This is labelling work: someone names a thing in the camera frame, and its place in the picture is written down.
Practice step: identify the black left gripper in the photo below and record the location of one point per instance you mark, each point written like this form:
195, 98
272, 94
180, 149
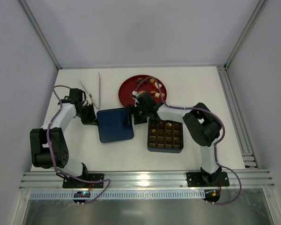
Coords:
89, 116

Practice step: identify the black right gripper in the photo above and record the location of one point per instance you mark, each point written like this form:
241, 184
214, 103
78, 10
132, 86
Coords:
134, 113

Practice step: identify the blue box lid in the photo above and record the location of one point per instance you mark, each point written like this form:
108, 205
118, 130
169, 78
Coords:
113, 127

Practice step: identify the blue chocolate box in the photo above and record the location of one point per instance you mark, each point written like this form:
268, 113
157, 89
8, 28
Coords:
160, 140

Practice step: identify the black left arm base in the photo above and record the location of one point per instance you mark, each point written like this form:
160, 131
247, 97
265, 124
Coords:
96, 181

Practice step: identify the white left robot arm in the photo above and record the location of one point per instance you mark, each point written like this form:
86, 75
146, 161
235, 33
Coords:
48, 146

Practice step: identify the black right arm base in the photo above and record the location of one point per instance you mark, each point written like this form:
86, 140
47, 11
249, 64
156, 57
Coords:
195, 180

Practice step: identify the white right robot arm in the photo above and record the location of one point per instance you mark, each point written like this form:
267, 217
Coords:
205, 128

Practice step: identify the round red tray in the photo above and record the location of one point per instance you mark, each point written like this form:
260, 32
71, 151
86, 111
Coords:
130, 84

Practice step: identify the left controller board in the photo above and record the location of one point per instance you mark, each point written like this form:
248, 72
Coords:
81, 197

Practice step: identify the controller board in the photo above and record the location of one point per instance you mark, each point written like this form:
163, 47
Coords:
212, 196
81, 197

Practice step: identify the right controller board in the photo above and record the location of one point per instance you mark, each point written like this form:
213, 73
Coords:
212, 196

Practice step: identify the slotted cable duct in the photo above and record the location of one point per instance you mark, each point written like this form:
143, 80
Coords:
122, 194

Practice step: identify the aluminium right side rail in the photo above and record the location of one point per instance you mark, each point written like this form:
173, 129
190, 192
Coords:
243, 138

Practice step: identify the aluminium rail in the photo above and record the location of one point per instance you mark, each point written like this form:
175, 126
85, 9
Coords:
243, 138
250, 178

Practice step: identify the aluminium left frame post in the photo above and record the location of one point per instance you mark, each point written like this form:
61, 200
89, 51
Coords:
36, 27

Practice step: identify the aluminium frame post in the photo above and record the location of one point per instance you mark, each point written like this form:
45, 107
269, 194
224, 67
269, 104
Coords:
261, 4
36, 27

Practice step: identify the aluminium front rail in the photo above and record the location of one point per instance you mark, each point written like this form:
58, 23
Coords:
250, 178

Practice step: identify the aluminium right frame post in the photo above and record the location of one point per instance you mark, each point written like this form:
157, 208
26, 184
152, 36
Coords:
261, 4

